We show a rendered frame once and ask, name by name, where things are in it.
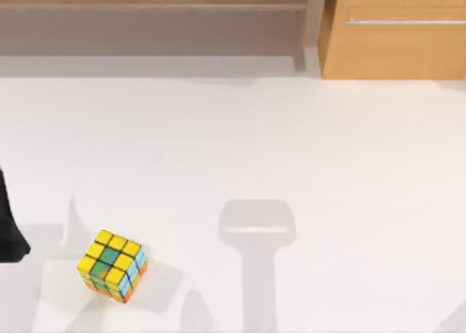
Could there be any multicoloured puzzle cube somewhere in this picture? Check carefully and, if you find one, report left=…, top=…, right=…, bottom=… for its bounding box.
left=76, top=229, right=148, bottom=305

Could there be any pale wooden cupboard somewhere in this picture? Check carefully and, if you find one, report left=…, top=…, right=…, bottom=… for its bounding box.
left=317, top=0, right=466, bottom=80

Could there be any wooden open shelf unit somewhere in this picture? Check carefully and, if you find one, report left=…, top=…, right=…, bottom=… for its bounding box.
left=0, top=0, right=328, bottom=79

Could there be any long metal handle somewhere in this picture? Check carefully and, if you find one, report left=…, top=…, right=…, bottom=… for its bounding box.
left=344, top=17, right=466, bottom=26

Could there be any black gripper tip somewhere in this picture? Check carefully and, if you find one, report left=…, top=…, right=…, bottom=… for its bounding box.
left=0, top=169, right=32, bottom=265

